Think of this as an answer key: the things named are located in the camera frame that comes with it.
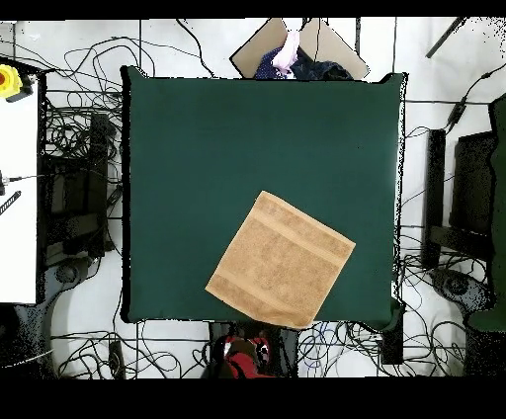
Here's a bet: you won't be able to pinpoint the white desk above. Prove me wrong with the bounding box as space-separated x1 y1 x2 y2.
0 74 40 305

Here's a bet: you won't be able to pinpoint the pink garment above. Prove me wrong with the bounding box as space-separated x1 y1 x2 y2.
271 30 300 77

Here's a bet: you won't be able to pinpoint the long black cable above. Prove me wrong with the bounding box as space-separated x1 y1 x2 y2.
175 18 217 79

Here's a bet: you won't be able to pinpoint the black ridged bar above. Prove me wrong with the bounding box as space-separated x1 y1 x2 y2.
0 190 23 217

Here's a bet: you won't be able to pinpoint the tan terry towel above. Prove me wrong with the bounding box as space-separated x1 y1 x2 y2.
204 190 357 330

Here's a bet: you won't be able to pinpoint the yellow emergency stop button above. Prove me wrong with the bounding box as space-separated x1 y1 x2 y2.
0 63 25 100

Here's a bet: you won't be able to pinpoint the brown cardboard box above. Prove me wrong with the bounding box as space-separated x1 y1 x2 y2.
229 17 371 81

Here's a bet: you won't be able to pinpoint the dark green tablecloth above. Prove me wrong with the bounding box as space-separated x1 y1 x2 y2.
120 64 408 331

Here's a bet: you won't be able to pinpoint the black power adapter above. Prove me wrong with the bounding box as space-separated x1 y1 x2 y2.
447 98 468 128

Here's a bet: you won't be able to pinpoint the tangled black floor cables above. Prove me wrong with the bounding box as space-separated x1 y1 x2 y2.
39 36 157 187
299 232 481 377

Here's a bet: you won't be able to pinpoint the black rod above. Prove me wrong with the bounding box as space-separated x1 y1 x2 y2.
425 16 468 59

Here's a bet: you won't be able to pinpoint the black upright stand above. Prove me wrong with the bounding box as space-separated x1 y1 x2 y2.
421 128 448 271

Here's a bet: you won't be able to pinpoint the dark blue garment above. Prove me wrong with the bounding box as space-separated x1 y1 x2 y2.
254 46 354 81

